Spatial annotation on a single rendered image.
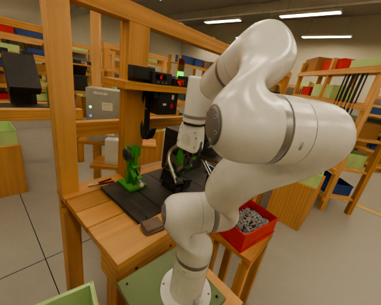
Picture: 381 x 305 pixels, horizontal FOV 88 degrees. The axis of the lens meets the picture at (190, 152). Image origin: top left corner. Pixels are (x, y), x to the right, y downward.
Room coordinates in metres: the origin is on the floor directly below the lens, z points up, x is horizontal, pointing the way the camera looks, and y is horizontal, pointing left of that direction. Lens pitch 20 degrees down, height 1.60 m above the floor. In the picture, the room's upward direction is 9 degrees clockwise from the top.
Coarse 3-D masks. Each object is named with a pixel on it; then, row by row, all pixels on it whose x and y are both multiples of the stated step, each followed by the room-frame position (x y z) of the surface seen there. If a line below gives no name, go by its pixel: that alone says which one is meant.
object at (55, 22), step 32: (64, 0) 0.98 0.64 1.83; (64, 32) 0.98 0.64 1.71; (128, 32) 1.24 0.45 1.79; (64, 64) 0.97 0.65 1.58; (64, 96) 0.97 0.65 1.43; (128, 96) 1.24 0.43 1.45; (64, 128) 0.96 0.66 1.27; (128, 128) 1.25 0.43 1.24; (64, 160) 0.95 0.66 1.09; (64, 192) 0.94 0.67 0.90
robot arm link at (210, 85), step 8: (216, 64) 0.48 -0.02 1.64; (208, 72) 0.52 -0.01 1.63; (216, 72) 0.47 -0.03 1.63; (200, 80) 0.57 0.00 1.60; (208, 80) 0.52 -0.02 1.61; (216, 80) 0.48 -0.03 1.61; (200, 88) 0.57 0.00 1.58; (208, 88) 0.53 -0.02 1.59; (216, 88) 0.50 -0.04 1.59; (208, 96) 0.56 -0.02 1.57; (216, 96) 0.53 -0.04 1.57
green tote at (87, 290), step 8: (80, 288) 0.41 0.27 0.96; (88, 288) 0.42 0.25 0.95; (56, 296) 0.38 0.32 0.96; (64, 296) 0.38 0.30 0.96; (72, 296) 0.39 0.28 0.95; (80, 296) 0.41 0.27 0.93; (88, 296) 0.42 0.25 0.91; (96, 296) 0.39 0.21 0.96; (40, 304) 0.35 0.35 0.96; (48, 304) 0.36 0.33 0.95; (56, 304) 0.37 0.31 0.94; (64, 304) 0.38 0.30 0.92; (72, 304) 0.39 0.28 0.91; (80, 304) 0.41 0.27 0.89; (88, 304) 0.42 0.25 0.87; (96, 304) 0.37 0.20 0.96
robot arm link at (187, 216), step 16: (192, 192) 0.51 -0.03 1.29; (176, 208) 0.45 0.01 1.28; (192, 208) 0.45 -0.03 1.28; (208, 208) 0.47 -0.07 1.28; (176, 224) 0.43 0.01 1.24; (192, 224) 0.43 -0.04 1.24; (208, 224) 0.45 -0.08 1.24; (176, 240) 0.43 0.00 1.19; (192, 240) 0.47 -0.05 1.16; (208, 240) 0.51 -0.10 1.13; (176, 256) 0.49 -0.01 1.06; (192, 256) 0.45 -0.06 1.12; (208, 256) 0.47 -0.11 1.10
